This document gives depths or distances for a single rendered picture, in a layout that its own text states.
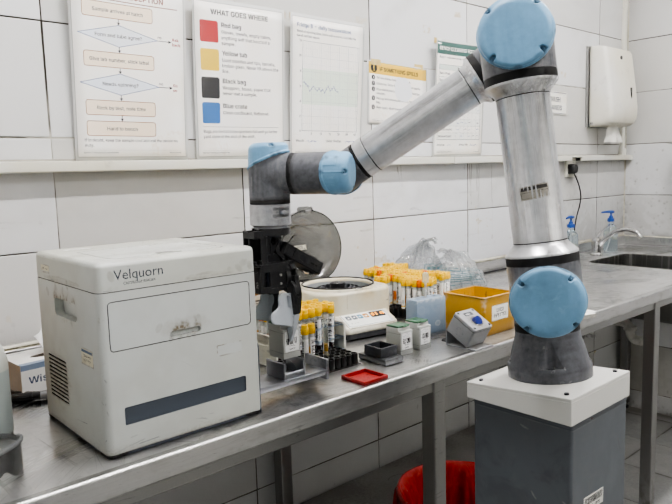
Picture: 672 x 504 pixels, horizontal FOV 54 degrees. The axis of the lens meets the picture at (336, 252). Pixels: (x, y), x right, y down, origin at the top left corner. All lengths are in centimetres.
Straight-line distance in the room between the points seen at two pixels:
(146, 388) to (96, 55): 90
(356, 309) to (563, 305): 75
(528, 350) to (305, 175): 51
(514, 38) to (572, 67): 224
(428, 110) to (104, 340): 68
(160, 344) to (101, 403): 12
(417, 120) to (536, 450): 62
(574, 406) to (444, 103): 57
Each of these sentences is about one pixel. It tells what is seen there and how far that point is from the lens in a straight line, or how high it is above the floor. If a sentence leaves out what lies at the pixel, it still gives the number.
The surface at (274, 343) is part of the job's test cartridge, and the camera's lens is 126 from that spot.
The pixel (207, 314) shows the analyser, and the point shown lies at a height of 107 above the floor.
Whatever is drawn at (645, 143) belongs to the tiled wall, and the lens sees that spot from 373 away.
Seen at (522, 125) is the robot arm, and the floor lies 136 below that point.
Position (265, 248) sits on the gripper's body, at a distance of 119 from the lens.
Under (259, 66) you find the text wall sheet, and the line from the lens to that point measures 194.
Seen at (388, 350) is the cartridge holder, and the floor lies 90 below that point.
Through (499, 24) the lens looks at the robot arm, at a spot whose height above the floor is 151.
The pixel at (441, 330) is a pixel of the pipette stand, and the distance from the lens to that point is 171.
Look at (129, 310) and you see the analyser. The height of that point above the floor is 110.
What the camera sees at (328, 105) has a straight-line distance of 209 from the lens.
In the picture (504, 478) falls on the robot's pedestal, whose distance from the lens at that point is 131.
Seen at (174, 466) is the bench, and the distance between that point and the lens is 110.
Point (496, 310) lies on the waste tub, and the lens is 172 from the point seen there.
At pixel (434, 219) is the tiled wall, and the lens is 247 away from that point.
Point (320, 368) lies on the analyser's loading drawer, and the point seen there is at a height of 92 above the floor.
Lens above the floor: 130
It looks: 7 degrees down
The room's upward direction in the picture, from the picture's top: 2 degrees counter-clockwise
